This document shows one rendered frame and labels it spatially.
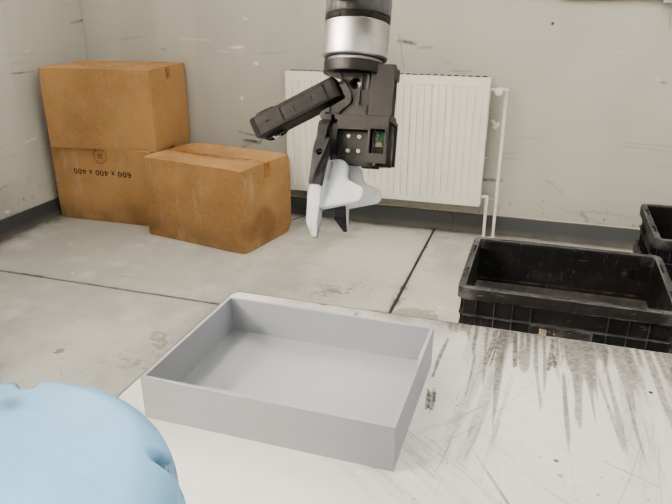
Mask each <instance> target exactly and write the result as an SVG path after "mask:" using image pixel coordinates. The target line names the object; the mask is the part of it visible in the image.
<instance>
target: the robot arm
mask: <svg viewBox="0 0 672 504"><path fill-rule="evenodd" d="M391 11H392V0H326V14H325V28H324V42H323V57H324V58H325V59H326V60H325V61H324V70H323V74H325V75H326V76H329V78H327V79H325V80H323V81H321V82H320V83H318V84H316V85H314V86H312V87H310V88H308V89H306V90H304V91H302V92H300V93H299V94H297V95H295V96H293V97H291V98H289V99H287V100H285V101H283V102H281V103H279V104H277V105H276V106H271V107H268V108H266V109H264V110H262V111H260V112H259V113H257V114H256V116H255V117H253V118H251V119H250V124H251V126H252V129H253V131H254V133H255V135H256V137H257V138H260V139H265V140H268V141H272V140H275V139H277V138H279V137H281V136H283V135H285V134H286V133H288V130H290V129H292V128H294V127H296V126H298V125H300V124H302V123H304V122H306V121H308V120H310V119H312V118H314V117H316V116H318V115H320V118H321V119H322V120H320V121H319V123H318V128H317V136H316V140H315V143H314V147H313V152H312V158H311V166H310V173H309V181H308V182H309V186H308V195H307V213H306V222H307V225H308V228H309V230H310V233H311V236H312V237H315V238H317V237H318V232H319V228H320V224H321V218H322V211H323V210H324V209H329V208H334V211H335V214H334V219H335V221H336V222H337V224H338V225H339V226H340V228H341V229H342V231H343V232H347V231H348V220H349V209H353V208H358V207H363V206H368V205H374V204H377V203H379V202H380V201H381V198H382V196H381V192H380V190H379V189H377V188H375V187H373V186H371V185H369V184H367V183H366V182H365V181H364V178H363V171H362V169H361V168H363V169H378V170H379V168H391V167H393V168H395V157H396V145H397V132H398V124H397V123H396V118H395V117H394V116H395V103H396V91H397V83H399V80H400V70H398V69H397V65H396V64H385V63H386V62H387V61H388V51H389V37H390V24H391ZM335 78H337V79H340V82H339V81H338V80H337V79H335ZM359 82H361V85H360V87H359V88H358V86H359V85H358V84H357V83H359ZM393 140H394V141H393ZM392 153H393V154H392ZM0 504H186V501H185V498H184V495H183V493H182V491H181V488H180V486H179V481H178V475H177V470H176V466H175V462H174V460H173V457H172V454H171V452H170V449H169V447H168V445H167V443H166V441H165V440H164V438H163V437H162V435H161V434H160V432H159V431H158V429H157V428H156V427H155V426H154V425H153V424H152V422H151V421H150V420H149V419H148V418H147V417H146V416H144V415H143V414H142V413H141V412H140V411H138V410H137V409H136V408H134V407H133V406H131V405H130V404H128V403H127V402H125V401H123V400H122V399H120V398H118V397H115V396H113V395H111V394H109V393H106V392H104V391H101V390H98V389H94V388H91V387H87V386H83V385H78V384H73V383H66V382H55V381H41V382H39V383H38V385H37V386H36V387H34V388H32V389H28V390H21V389H20V387H19V385H18V384H17V383H16V382H11V383H3V384H0Z"/></svg>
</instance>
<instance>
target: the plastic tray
mask: <svg viewBox="0 0 672 504"><path fill-rule="evenodd" d="M433 333H434V327H428V326H421V325H414V324H408V323H401V322H394V321H388V320H381V319H375V318H368V317H361V316H355V315H348V314H341V313H335V312H328V311H322V310H315V309H308V308H302V307H295V306H288V305H282V304H275V303H268V302H262V301H255V300H249V299H242V298H235V297H228V298H227V299H226V300H225V301H224V302H223V303H221V304H220V305H219V306H218V307H217V308H216V309H215V310H214V311H213V312H211V313H210V314H209V315H208V316H207V317H206V318H205V319H204V320H203V321H201V322H200V323H199V324H198V325H197V326H196V327H195V328H194V329H193V330H191V331H190V332H189V333H188V334H187V335H186V336H185V337H184V338H183V339H181V340H180V341H179V342H178V343H177V344H176V345H175V346H174V347H173V348H171V349H170V350H169V351H168V352H167V353H166V354H165V355H164V356H163V357H161V358H160V359H159V360H158V361H157V362H156V363H155V364H154V365H153V366H151V367H150V368H149V369H148V370H147V371H146V372H145V373H144V374H143V375H141V376H140V380H141V387H142V395H143V402H144V410H145V416H146V417H148V418H152V419H157V420H161V421H166V422H170V423H175V424H179V425H184V426H189V427H193V428H198V429H202V430H207V431H211V432H216V433H220V434H225V435H229V436H234V437H238V438H243V439H247V440H252V441H256V442H261V443H265V444H270V445H274V446H279V447H283V448H288V449H293V450H297V451H302V452H306V453H311V454H315V455H320V456H324V457H329V458H333V459H338V460H342V461H347V462H351V463H356V464H360V465H365V466H369V467H374V468H378V469H383V470H387V471H392V472H394V469H395V466H396V463H397V460H398V458H399V455H400V452H401V449H402V446H403V443H404V441H405V438H406V435H407V432H408V429H409V426H410V423H411V421H412V418H413V415H414V412H415V409H416V406H417V404H418V401H419V398H420V395H421V392H422V389H423V387H424V384H425V381H426V378H427V375H428V372H429V369H430V367H431V364H432V349H433Z"/></svg>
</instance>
